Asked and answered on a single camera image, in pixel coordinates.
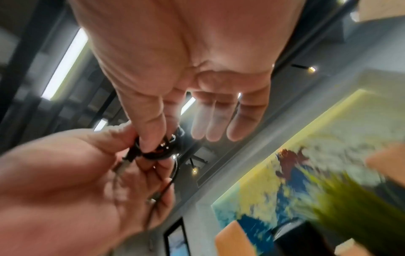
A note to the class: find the person's right hand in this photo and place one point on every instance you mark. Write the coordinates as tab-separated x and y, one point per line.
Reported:
189	37

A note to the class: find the person's left hand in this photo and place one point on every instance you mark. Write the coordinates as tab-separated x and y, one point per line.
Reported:
63	195

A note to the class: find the green potted plant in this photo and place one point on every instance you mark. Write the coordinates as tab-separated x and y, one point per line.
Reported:
357	212

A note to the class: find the colourful abstract wall painting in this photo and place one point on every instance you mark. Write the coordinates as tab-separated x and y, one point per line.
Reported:
348	130

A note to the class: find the black ceiling spotlight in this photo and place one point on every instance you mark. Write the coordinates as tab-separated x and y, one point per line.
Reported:
311	69
194	170

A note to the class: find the dark framed glass door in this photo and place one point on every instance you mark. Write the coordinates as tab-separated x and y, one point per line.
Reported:
177	240

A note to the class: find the black travel mug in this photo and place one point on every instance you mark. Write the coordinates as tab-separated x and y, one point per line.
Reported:
300	240

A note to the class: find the row of ceiling light strips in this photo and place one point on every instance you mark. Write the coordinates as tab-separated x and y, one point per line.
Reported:
66	62

